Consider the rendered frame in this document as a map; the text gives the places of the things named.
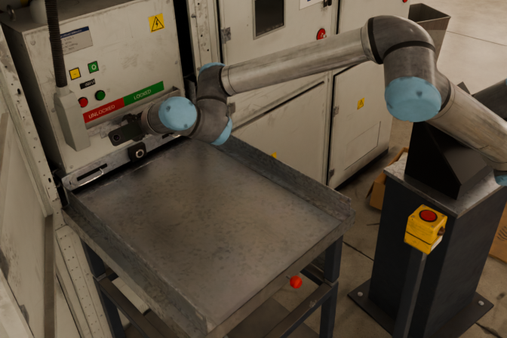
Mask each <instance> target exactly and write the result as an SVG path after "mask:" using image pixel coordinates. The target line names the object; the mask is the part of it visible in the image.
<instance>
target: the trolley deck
mask: <svg viewBox="0 0 507 338"><path fill-rule="evenodd" d="M81 200H82V201H84V202H85V203H86V204H87V205H88V206H89V207H90V208H91V209H93V210H94V211H95V212H96V213H97V214H98V215H99V216H100V217H102V218H103V219H104V220H105V221H106V222H107V223H108V224H109V225H110V226H111V227H112V228H113V229H114V230H115V231H116V232H117V233H119V234H120V235H121V236H122V237H123V238H124V239H125V240H126V241H128V242H129V243H130V244H131V245H132V246H133V247H134V248H135V249H136V250H138V251H139V252H140V253H141V254H142V255H143V256H144V257H145V258H146V259H147V260H148V261H149V262H150V263H151V264H152V265H153V266H155V267H156V268H157V269H158V270H159V271H160V272H161V273H162V274H163V275H165V276H166V277H167V278H168V279H169V280H170V281H171V282H173V283H174V284H175V285H176V286H177V287H178V288H179V289H180V290H181V291H182V292H184V294H185V295H187V297H188V298H190V299H191V300H192V301H193V302H194V303H195V304H196V305H197V306H198V307H200V308H201V309H202V310H203V311H204V312H205V313H206V314H207V315H209V316H210V317H211V318H212V319H213V320H214V321H215V322H216V323H218V325H219V326H218V327H216V328H215V329H214V330H212V331H211V332H210V333H209V334H208V335H207V336H205V335H204V334H203V333H202V332H201V331H200V330H199V329H198V328H197V327H196V326H195V325H194V324H193V323H192V322H191V321H190V320H189V319H188V318H186V317H185V316H184V315H183V314H182V313H181V312H180V311H179V310H178V309H177V308H176V307H175V306H174V305H173V304H172V303H171V302H170V301H169V300H167V299H166V298H165V297H164V296H163V295H162V294H161V293H160V292H159V291H158V290H157V289H156V288H155V287H154V286H153V285H152V284H151V283H150V282H149V281H147V280H146V279H145V278H144V277H143V276H142V275H141V274H140V273H139V272H138V271H137V270H136V269H135V268H134V267H133V266H132V265H131V264H130V263H129V262H128V261H127V260H126V259H125V258H124V257H123V256H122V255H121V254H120V253H119V252H118V251H117V250H116V249H115V248H114V247H113V246H112V245H111V244H109V243H108V242H107V241H106V240H105V239H104V238H103V237H102V236H101V235H100V234H99V233H98V232H97V231H96V230H95V229H94V228H93V227H92V226H90V225H89V224H88V223H87V222H86V221H85V220H84V219H83V218H82V217H81V216H80V215H79V214H78V213H77V212H76V211H75V210H74V209H73V208H71V207H70V206H69V205H67V206H66V207H64V208H61V211H62V213H63V217H64V220H65V222H66V223H67V224H68V225H69V226H70V227H71V228H72V229H73V230H74V231H75V232H76V233H77V234H78V235H79V236H80V237H81V238H82V239H83V240H84V242H85V243H86V244H87V245H88V246H89V247H90V248H91V249H92V250H93V251H94V252H95V253H96V254H97V255H98V256H99V257H100V258H101V259H102V260H103V261H104V262H105V263H106V264H107V265H108V266H109V267H110V268H111V269H112V270H113V271H114V272H115V273H116V274H117V275H118V276H119V277H120V278H121V279H122V280H123V281H124V282H125V283H126V284H127V285H128V286H129V287H130V288H131V289H132V291H133V292H134V293H135V294H136V295H137V296H138V297H139V298H140V299H141V300H142V301H143V302H144V303H145V304H146V305H147V306H148V307H149V308H150V309H151V310H152V311H153V312H154V313H155V314H156V315H157V316H158V317H159V318H160V319H161V320H162V321H163V322H164V323H165V324H166V325H167V326H168V327H169V328H170V329H171V330H172V331H173V332H174V333H175V334H176V335H177V336H178V337H179V338H223V337H224V336H225V335H226V334H227V333H228V332H230V331H231V330H232V329H233V328H234V327H236V326H237V325H238V324H239V323H241V322H242V321H243V320H244V319H245V318H246V317H247V316H248V315H249V314H251V313H252V312H253V311H254V310H255V309H257V308H258V307H259V306H260V305H262V304H263V303H264V302H265V301H266V300H267V299H268V298H270V296H272V295H273V294H274V293H275V292H276V291H278V290H279V289H280V288H281V287H283V286H284V285H285V284H286V283H287V282H289V280H290V279H288V278H287V277H286V275H287V274H288V275H290V276H291V277H292V276H295V275H296V274H297V273H298V272H300V271H301V270H302V269H303V268H305V267H306V266H307V265H308V264H309V263H311V261H313V260H314V259H315V258H316V257H317V256H318V255H319V254H321V253H322V252H323V251H324V250H326V249H327V248H328V247H329V246H330V245H332V243H334V242H335V241H336V240H337V239H338V238H339V237H340V236H342V235H343V234H344V233H345V232H347V231H348V230H349V229H350V228H351V227H353V226H354V224H355V212H356V210H354V209H352V208H350V215H351V216H350V217H348V218H347V219H346V220H345V221H343V222H341V221H339V220H337V219H336V218H334V217H332V216H331V215H329V214H327V213H325V212H323V211H322V210H320V209H318V208H317V207H315V206H314V205H312V204H310V203H308V202H307V201H305V200H303V199H301V198H300V197H298V196H296V195H295V194H293V193H291V192H289V191H287V190H286V189H284V188H282V187H281V186H279V185H278V184H276V183H274V182H272V181H271V180H269V179H267V178H265V177H264V176H262V175H260V174H258V173H257V172H256V171H253V170H251V169H250V168H248V167H247V166H245V165H243V164H242V163H240V162H238V161H236V160H235V159H233V158H231V157H229V156H228V155H226V154H224V153H223V152H221V151H220V150H218V149H215V148H214V147H212V146H211V145H209V144H207V143H206V142H202V141H200V140H196V139H194V140H193V141H191V142H189V143H187V144H185V145H183V146H181V147H179V148H177V149H175V150H174V151H172V152H169V153H168V154H166V155H163V156H162V157H160V158H157V159H156V160H154V161H152V162H150V163H148V164H146V165H144V166H142V167H140V168H139V169H137V170H135V171H133V172H131V173H129V174H127V175H125V176H123V177H121V178H120V179H118V180H116V181H114V182H112V183H110V184H108V185H106V186H104V187H103V188H101V189H98V190H97V191H95V192H92V193H91V194H89V195H86V196H85V197H83V198H81Z"/></svg>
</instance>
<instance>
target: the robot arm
mask: <svg viewBox="0 0 507 338"><path fill-rule="evenodd" d="M367 61H373V62H375V63H376V64H378V65H381V64H383V68H384V80H385V93H384V96H385V101H386V107H387V110H388V111H389V113H390V114H391V115H392V116H394V117H395V118H397V119H399V120H402V121H407V120H408V121H409V122H419V121H426V122H428V123H429V124H431V125H433V126H434V127H436V128H437V129H439V130H441V131H443V132H445V133H446V134H448V135H450V136H452V137H453V138H454V139H455V140H456V141H457V142H458V143H460V144H461V145H463V146H465V147H469V148H472V149H474V150H475V151H477V152H479V153H481V157H482V159H483V160H484V162H485V163H486V164H487V165H488V166H490V167H491V168H493V172H494V178H495V181H496V183H497V184H498V185H501V186H507V78H505V79H503V80H502V81H499V82H497V83H496V84H493V85H491V86H489V87H487V88H485V89H483V90H481V91H479V92H477V93H475V94H467V93H466V92H465V91H464V90H462V89H461V88H459V87H458V86H456V85H455V84H454V83H453V82H451V81H450V80H449V79H448V78H447V77H446V76H445V75H444V74H442V73H441V72H439V71H438V68H437V63H436V55H435V45H434V42H433V40H432V37H431V36H430V35H429V34H428V33H427V32H426V31H425V30H424V28H422V27H421V26H420V25H418V24H417V23H415V22H413V21H412V20H408V19H407V18H404V17H399V16H395V15H379V16H376V17H371V18H369V19H368V20H367V22H366V23H365V24H364V26H363V27H361V28H357V29H353V30H350V31H347V32H343V33H340V34H337V35H332V36H329V37H326V38H322V39H319V40H316V41H311V42H309V43H305V44H303V45H298V46H295V47H292V48H288V49H285V50H282V51H277V52H275V53H271V54H267V55H264V56H261V57H257V58H253V59H251V60H246V61H243V62H240V63H236V64H232V65H230V66H229V65H228V66H226V65H225V64H223V63H217V62H214V63H207V64H205V65H203V66H202V67H201V68H200V70H199V75H198V89H197V97H196V104H195V106H194V104H193V103H192V102H191V101H190V100H188V99H187V98H185V97H170V98H167V99H166V100H164V101H161V102H159V103H156V104H154V103H153V102H152V103H151V106H148V107H146V108H145V109H144V110H143V111H142V112H140V113H138V114H137V115H136V114H133V115H132V114H131V113H128V114H127V115H124V116H123V118H122V120H121V127H119V128H117V129H115V130H113V131H110V132H109V133H108V137H109V139H110V141H111V143H112V145H113V146H118V145H121V144H122V143H125V142H127V141H129V140H133V141H135V142H138V141H141V140H142V139H143V138H144V137H145V135H148V134H151V135H155V136H158V135H162V134H168V133H171V132H172V133H175V134H180V135H183V136H185V137H190V138H192V139H196V140H200V141H202V142H206V143H208V144H214V145H217V146H218V145H221V144H223V143H224V142H226V140H227V139H228V138H229V135H230V134H231V131H232V120H231V118H230V117H229V116H226V105H227V97H232V96H235V95H236V94H240V93H244V92H247V91H252V90H256V89H259V88H264V87H268V86H271V85H276V84H280V83H283V82H286V81H292V80H295V79H298V78H304V77H307V76H310V75H316V74H319V73H323V72H328V71H331V70H335V69H340V68H343V67H347V66H352V65H355V64H359V63H364V62H367Z"/></svg>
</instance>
